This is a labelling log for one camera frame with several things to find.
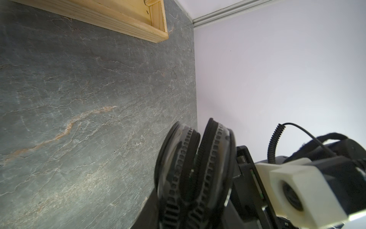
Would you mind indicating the wooden rack frame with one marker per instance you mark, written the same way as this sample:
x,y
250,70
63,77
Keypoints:
x,y
141,19

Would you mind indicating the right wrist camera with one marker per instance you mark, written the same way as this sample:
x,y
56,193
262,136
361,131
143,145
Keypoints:
x,y
321,208

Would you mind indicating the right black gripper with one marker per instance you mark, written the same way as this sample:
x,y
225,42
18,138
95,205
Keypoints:
x,y
249,206

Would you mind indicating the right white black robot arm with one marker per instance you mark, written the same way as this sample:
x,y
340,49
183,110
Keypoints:
x,y
341,161

